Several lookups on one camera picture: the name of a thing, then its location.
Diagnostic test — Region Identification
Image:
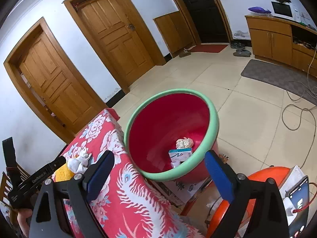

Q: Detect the wooden door with metal lock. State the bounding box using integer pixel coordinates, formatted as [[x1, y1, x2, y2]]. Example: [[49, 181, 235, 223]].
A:
[[63, 0, 166, 95]]

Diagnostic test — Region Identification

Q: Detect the purple plastic bag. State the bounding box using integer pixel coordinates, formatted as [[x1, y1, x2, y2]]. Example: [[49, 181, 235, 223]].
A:
[[248, 6, 271, 14]]

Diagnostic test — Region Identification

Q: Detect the white microwave oven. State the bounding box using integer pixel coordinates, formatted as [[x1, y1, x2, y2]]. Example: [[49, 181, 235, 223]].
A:
[[271, 0, 301, 19]]

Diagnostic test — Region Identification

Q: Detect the person's left hand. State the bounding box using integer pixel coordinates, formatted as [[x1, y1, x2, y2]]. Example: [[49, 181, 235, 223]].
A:
[[17, 208, 34, 236]]

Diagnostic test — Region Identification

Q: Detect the red floral tablecloth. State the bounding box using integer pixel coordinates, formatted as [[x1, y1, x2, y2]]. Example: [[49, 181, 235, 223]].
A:
[[51, 108, 206, 238]]

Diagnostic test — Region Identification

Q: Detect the blue white cardboard box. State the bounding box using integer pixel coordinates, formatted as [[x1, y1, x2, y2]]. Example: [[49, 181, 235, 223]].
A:
[[168, 147, 193, 169]]

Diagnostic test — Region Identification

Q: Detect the grey floor cable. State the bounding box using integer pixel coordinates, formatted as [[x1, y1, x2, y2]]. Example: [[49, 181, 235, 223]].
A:
[[282, 45, 317, 169]]

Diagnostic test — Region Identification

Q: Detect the yellow waffle sponge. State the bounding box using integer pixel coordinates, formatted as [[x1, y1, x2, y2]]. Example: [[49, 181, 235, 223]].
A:
[[54, 165, 75, 182]]

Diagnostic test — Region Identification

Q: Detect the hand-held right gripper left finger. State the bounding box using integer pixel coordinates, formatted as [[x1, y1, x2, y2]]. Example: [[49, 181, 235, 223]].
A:
[[29, 150, 115, 238]]

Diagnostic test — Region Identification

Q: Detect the red charging cable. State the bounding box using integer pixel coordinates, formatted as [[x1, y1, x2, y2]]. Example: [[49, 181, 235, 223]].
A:
[[292, 182, 317, 215]]

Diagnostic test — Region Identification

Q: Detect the red doormat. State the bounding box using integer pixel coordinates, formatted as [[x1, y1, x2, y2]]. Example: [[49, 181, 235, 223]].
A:
[[191, 44, 228, 53]]

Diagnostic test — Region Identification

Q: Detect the orange plastic stool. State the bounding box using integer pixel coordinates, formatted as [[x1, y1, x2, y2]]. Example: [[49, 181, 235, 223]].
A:
[[205, 167, 291, 238]]

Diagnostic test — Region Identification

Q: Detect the cardboard box under bucket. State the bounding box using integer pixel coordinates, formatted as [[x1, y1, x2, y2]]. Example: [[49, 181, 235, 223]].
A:
[[150, 175, 213, 207]]

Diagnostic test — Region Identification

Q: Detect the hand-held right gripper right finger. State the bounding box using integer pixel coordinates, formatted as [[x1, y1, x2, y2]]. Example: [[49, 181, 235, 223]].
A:
[[204, 150, 290, 238]]

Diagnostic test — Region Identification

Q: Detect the grey floor mat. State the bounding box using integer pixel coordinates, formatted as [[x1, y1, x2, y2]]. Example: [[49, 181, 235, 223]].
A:
[[241, 59, 317, 103]]

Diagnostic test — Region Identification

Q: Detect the black entrance door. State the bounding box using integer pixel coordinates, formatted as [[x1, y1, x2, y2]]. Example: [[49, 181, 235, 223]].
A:
[[162, 0, 233, 45]]

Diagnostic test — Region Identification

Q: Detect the red bucket with green rim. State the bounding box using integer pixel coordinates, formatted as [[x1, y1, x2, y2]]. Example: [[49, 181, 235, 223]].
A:
[[124, 88, 220, 184]]

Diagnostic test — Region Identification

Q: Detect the white paper tissue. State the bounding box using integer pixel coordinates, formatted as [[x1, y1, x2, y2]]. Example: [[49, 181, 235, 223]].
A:
[[176, 137, 194, 150]]

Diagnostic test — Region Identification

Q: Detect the wooden chair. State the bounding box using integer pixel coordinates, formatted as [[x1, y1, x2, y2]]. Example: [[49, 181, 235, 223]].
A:
[[0, 171, 11, 214]]

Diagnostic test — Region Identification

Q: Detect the arched-panel wooden door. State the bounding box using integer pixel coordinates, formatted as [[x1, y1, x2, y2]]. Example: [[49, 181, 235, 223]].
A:
[[4, 17, 106, 144]]

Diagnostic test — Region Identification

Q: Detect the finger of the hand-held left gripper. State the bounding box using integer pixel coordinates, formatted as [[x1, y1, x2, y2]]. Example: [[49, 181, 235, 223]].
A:
[[48, 156, 67, 171], [2, 137, 17, 179]]

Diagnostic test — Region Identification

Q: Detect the black smartphone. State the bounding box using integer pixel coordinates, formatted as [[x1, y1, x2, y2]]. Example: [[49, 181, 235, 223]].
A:
[[286, 176, 310, 238]]

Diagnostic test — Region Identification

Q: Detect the wooden sideboard cabinet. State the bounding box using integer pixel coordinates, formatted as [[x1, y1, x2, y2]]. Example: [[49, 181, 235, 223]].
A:
[[245, 14, 317, 75]]

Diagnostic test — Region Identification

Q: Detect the wooden wall cabinet panel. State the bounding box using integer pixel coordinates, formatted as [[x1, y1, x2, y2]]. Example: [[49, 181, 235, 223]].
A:
[[153, 10, 196, 57]]

